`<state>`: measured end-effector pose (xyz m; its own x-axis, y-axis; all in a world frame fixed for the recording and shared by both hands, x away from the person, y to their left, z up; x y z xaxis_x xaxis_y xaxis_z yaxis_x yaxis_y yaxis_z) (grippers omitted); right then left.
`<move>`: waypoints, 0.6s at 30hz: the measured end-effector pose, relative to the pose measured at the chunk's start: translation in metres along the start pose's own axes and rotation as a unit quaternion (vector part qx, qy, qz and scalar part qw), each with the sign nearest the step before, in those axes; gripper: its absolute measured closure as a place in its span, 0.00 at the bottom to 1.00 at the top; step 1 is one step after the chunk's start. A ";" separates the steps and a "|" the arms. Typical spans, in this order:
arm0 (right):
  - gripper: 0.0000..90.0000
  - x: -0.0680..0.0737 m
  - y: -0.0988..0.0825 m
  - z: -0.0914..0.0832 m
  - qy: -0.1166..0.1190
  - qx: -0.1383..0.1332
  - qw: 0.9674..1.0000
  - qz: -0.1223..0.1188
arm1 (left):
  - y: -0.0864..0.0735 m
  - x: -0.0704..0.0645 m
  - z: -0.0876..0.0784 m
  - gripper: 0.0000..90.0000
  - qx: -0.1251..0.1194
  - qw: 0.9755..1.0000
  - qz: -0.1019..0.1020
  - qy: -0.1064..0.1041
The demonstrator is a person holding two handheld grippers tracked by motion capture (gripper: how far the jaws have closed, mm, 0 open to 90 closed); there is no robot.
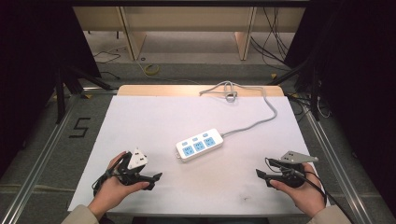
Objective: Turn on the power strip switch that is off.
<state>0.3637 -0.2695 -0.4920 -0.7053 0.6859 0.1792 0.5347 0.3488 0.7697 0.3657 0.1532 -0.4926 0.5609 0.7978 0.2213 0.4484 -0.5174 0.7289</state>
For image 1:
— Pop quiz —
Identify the tangle of floor cables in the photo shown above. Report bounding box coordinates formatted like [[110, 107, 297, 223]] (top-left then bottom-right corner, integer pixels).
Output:
[[287, 92, 332, 123]]

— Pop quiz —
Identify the aluminium floor rail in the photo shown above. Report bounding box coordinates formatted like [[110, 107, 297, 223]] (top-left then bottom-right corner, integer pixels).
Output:
[[0, 87, 120, 224], [302, 107, 376, 224]]

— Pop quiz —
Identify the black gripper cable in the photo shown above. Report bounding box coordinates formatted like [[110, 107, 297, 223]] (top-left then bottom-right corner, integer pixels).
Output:
[[91, 167, 125, 198], [264, 157, 354, 224]]

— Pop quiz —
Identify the grey power strip cable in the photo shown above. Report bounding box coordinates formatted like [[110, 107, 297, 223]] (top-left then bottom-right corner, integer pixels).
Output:
[[199, 80, 278, 138]]

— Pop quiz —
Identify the bundle of black floor cables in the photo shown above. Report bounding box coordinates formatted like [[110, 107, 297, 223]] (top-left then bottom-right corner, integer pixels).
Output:
[[249, 7, 291, 69]]

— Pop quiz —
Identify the white table sheet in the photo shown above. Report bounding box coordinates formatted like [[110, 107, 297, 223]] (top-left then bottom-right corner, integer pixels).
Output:
[[67, 94, 332, 217]]

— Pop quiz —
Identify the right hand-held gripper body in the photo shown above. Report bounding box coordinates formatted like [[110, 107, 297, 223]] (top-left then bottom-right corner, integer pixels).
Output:
[[267, 150, 319, 189]]

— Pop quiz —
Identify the yellow tape roll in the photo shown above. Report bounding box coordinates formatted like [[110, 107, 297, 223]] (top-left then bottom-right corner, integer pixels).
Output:
[[143, 63, 161, 77]]

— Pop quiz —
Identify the black curtain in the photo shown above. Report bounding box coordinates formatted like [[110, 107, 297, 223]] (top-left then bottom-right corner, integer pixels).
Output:
[[0, 0, 103, 175], [283, 0, 396, 217]]

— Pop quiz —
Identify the person's right hand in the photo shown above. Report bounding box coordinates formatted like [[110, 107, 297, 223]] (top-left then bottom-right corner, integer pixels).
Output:
[[269, 163, 327, 218]]

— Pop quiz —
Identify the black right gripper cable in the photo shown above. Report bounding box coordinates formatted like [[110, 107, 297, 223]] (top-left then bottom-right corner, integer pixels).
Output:
[[264, 157, 354, 224]]

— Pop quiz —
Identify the white power strip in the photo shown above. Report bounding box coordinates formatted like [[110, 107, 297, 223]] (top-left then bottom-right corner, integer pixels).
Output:
[[175, 128, 225, 163]]

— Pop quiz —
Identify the person's left hand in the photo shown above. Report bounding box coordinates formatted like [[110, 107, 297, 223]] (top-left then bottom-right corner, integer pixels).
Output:
[[88, 151, 150, 218]]

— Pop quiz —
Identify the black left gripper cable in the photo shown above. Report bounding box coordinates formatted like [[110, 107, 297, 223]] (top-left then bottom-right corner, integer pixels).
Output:
[[91, 167, 125, 198]]

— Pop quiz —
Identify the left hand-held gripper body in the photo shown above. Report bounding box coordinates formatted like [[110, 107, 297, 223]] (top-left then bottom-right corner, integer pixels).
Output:
[[113, 148, 157, 188]]

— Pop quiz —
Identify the wooden desk frame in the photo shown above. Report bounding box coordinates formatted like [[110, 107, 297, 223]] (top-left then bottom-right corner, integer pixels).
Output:
[[72, 6, 306, 62]]

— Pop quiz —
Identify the black metal stand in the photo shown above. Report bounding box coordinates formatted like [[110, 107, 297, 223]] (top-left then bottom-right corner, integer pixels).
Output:
[[266, 58, 322, 122], [53, 61, 114, 125]]

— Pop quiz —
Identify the black floor cable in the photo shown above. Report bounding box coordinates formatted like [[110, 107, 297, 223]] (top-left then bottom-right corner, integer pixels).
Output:
[[92, 50, 122, 80]]

